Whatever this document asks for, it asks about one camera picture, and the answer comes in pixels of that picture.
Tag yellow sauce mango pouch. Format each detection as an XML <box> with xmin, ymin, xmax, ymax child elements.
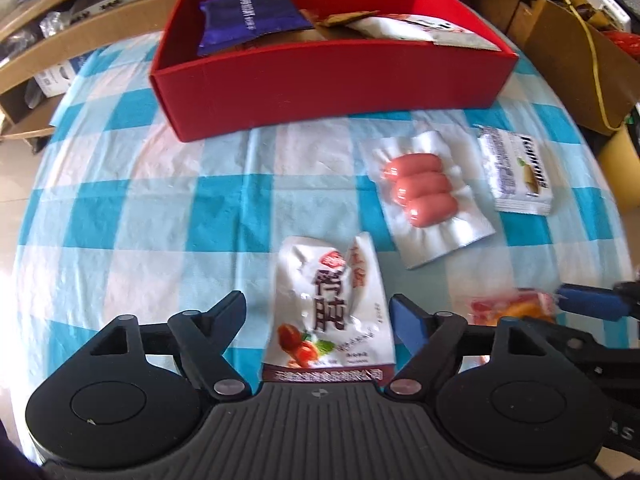
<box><xmin>299</xmin><ymin>9</ymin><xmax>378</xmax><ymax>41</ymax></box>

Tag white date snack pouch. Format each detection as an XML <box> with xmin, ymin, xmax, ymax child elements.
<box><xmin>262</xmin><ymin>232</ymin><xmax>396</xmax><ymax>386</ymax></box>

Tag white cracker packet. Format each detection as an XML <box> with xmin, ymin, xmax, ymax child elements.
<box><xmin>477</xmin><ymin>126</ymin><xmax>553</xmax><ymax>216</ymax></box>

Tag wooden tv stand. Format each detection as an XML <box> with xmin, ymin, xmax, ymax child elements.
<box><xmin>1</xmin><ymin>0</ymin><xmax>176</xmax><ymax>140</ymax></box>

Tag vacuum packed sausages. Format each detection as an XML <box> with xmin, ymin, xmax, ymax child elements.
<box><xmin>359</xmin><ymin>128</ymin><xmax>495</xmax><ymax>270</ymax></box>

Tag white spicy strip packet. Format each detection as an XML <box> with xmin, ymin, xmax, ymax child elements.
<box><xmin>347</xmin><ymin>14</ymin><xmax>500</xmax><ymax>51</ymax></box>

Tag blue white checkered tablecloth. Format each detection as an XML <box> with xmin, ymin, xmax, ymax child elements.
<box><xmin>3</xmin><ymin>35</ymin><xmax>632</xmax><ymax>457</ymax></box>

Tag red cardboard box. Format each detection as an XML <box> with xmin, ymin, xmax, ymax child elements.
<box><xmin>150</xmin><ymin>0</ymin><xmax>518</xmax><ymax>142</ymax></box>

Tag brown cardboard box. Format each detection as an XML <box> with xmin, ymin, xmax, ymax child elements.
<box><xmin>508</xmin><ymin>0</ymin><xmax>639</xmax><ymax>136</ymax></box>

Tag purple biscuit packet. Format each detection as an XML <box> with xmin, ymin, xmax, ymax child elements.
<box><xmin>198</xmin><ymin>0</ymin><xmax>312</xmax><ymax>56</ymax></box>

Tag red orange pastry packet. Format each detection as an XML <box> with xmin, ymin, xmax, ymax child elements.
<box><xmin>469</xmin><ymin>288</ymin><xmax>558</xmax><ymax>326</ymax></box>

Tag yellow network cable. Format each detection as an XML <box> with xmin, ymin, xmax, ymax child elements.
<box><xmin>544</xmin><ymin>0</ymin><xmax>626</xmax><ymax>132</ymax></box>

